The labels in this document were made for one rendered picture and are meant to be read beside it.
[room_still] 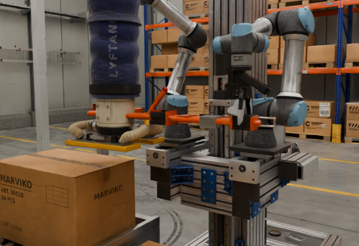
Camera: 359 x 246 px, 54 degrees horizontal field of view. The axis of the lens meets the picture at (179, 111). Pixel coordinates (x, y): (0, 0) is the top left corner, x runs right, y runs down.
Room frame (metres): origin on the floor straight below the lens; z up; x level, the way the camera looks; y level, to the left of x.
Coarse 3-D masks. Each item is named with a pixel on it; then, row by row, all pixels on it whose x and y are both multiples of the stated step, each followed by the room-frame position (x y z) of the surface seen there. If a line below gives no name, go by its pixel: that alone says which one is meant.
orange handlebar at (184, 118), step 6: (138, 108) 1.79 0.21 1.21; (90, 114) 1.61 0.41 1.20; (126, 114) 1.51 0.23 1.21; (132, 114) 1.50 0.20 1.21; (138, 114) 1.49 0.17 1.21; (144, 114) 1.47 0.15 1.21; (186, 114) 1.43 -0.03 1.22; (168, 120) 1.41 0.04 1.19; (174, 120) 1.40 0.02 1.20; (180, 120) 1.38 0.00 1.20; (186, 120) 1.37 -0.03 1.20; (192, 120) 1.36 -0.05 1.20; (198, 120) 1.34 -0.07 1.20; (216, 120) 1.31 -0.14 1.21; (222, 120) 1.30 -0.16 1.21; (228, 120) 1.29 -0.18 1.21; (258, 120) 1.26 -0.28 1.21
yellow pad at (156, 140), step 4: (156, 136) 1.62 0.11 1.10; (132, 140) 1.59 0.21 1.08; (136, 140) 1.58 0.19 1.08; (140, 140) 1.57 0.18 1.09; (144, 140) 1.56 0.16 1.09; (148, 140) 1.55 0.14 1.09; (152, 140) 1.54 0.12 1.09; (156, 140) 1.56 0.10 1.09; (160, 140) 1.59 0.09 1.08; (164, 140) 1.62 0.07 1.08; (152, 144) 1.54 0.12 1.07
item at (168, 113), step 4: (152, 112) 1.42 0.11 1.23; (156, 112) 1.42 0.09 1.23; (160, 112) 1.41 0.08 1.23; (164, 112) 1.50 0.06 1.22; (168, 112) 1.41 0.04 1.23; (172, 112) 1.44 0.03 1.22; (176, 112) 1.47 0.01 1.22; (152, 116) 1.43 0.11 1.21; (156, 116) 1.43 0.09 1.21; (160, 116) 1.41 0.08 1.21; (164, 116) 1.40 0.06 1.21; (152, 120) 1.42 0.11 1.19; (156, 120) 1.42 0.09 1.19; (160, 120) 1.42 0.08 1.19; (164, 120) 1.41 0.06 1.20; (156, 124) 1.42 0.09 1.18; (160, 124) 1.41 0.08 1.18; (164, 124) 1.40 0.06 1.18; (168, 124) 1.41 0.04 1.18; (172, 124) 1.44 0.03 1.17
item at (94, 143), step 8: (88, 136) 1.52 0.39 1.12; (112, 136) 1.46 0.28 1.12; (72, 144) 1.51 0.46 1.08; (80, 144) 1.49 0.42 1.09; (88, 144) 1.47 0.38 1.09; (96, 144) 1.45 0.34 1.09; (104, 144) 1.44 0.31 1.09; (112, 144) 1.42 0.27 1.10; (120, 144) 1.41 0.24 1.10; (128, 144) 1.42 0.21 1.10; (136, 144) 1.44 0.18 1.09
